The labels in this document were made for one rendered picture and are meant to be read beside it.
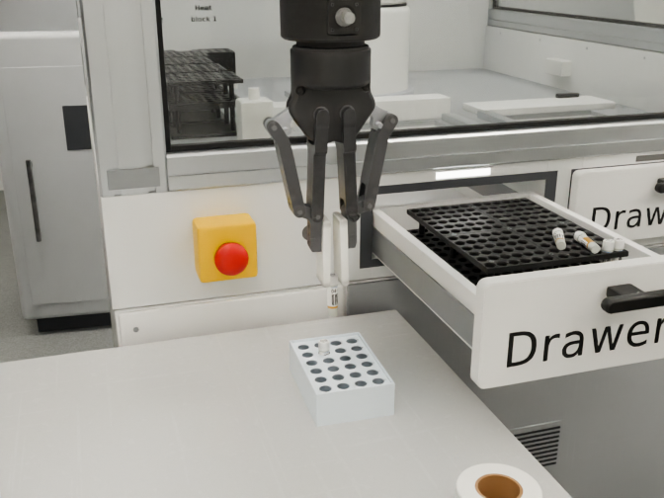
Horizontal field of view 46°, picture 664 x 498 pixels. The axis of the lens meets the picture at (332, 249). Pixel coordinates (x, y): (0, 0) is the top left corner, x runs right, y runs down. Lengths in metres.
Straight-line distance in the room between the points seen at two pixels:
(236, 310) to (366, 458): 0.34
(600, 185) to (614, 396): 0.38
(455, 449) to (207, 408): 0.26
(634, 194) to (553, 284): 0.47
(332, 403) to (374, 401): 0.05
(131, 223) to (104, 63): 0.19
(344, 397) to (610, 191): 0.55
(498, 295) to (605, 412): 0.67
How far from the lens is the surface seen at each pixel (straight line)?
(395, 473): 0.76
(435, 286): 0.88
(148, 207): 0.97
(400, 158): 1.03
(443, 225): 0.98
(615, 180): 1.19
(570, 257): 0.90
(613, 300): 0.77
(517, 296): 0.75
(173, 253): 0.99
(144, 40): 0.93
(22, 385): 0.96
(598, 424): 1.39
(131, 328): 1.02
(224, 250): 0.92
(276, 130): 0.74
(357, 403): 0.82
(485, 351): 0.76
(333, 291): 0.81
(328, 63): 0.71
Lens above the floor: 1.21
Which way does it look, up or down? 20 degrees down
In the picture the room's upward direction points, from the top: straight up
